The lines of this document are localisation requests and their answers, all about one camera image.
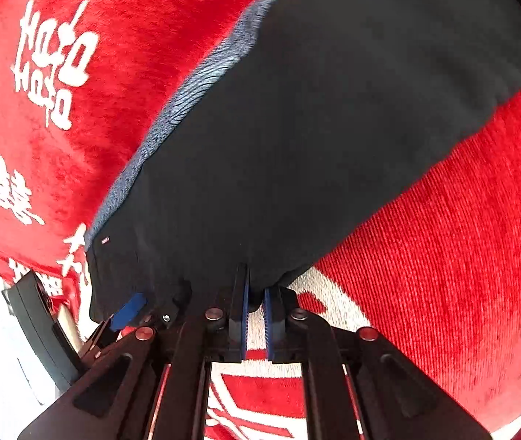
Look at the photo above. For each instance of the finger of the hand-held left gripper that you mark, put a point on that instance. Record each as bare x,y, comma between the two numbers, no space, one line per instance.
129,307
171,309

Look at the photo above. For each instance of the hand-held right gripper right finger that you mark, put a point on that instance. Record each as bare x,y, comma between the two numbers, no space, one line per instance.
269,325

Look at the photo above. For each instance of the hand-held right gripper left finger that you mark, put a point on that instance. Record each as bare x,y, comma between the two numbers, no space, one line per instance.
244,316

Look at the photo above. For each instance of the black pants with patterned waistband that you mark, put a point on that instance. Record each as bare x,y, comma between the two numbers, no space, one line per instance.
310,123

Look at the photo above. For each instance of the red printed blanket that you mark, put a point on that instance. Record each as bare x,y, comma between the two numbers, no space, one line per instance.
448,261

